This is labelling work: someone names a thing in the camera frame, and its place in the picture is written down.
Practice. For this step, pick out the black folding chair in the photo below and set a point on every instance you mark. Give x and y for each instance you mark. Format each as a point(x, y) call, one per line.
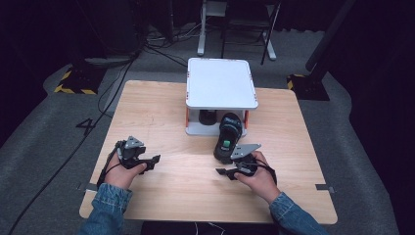
point(248, 23)

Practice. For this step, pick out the white metal stand leg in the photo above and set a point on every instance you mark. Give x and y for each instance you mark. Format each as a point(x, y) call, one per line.
point(270, 45)
point(202, 29)

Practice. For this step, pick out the black slanted post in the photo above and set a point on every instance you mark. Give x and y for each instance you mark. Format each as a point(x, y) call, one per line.
point(329, 36)

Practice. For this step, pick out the grey tape strip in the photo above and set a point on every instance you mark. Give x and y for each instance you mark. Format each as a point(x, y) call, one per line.
point(324, 188)
point(89, 187)

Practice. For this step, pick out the black yellow-striped stand base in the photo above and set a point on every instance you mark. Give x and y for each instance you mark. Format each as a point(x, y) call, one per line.
point(308, 88)
point(80, 81)

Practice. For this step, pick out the white two-tier shoe rack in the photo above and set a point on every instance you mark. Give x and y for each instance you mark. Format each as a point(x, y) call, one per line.
point(220, 83)

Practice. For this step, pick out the person's right hand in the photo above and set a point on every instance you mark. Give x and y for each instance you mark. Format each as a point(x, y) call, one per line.
point(261, 181)

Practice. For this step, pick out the person's left hand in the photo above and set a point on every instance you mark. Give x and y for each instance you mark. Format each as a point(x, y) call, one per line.
point(120, 176)

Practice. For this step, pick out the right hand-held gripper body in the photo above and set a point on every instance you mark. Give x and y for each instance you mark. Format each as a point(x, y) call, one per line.
point(244, 161)

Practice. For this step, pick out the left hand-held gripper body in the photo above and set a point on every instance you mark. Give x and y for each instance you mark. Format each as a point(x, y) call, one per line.
point(132, 151)

